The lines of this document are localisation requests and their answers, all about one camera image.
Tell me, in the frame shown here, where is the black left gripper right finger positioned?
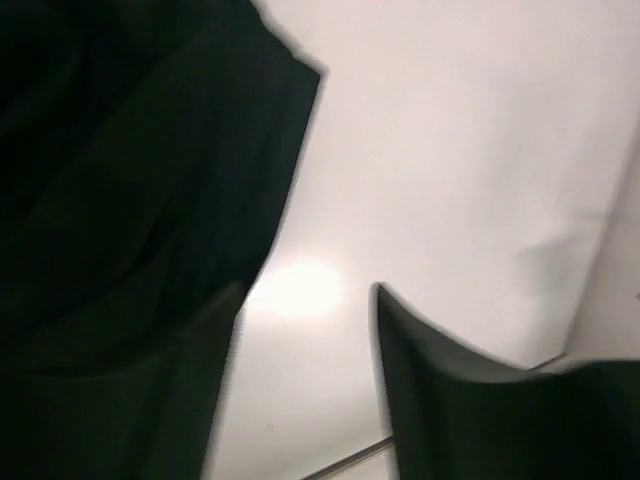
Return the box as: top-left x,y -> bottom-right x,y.
373,284 -> 639,480

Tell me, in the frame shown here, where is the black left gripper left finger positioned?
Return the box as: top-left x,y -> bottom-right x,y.
1,283 -> 245,479

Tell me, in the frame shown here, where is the black pleated skirt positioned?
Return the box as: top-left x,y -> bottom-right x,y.
1,1 -> 322,369

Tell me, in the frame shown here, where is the aluminium table edge rail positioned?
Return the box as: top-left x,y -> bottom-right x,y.
302,436 -> 394,480

